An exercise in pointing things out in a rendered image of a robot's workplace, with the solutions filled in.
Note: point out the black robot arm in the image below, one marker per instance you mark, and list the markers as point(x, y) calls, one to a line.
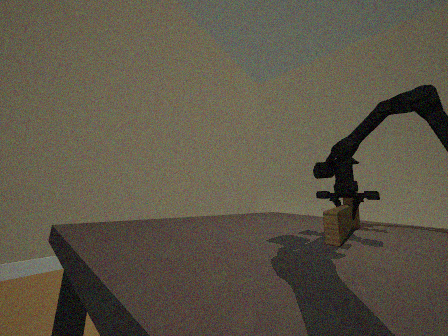
point(424, 100)

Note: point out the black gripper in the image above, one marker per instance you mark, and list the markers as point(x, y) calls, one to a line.
point(358, 197)

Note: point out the brown wooden post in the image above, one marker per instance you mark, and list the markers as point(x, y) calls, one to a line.
point(357, 218)

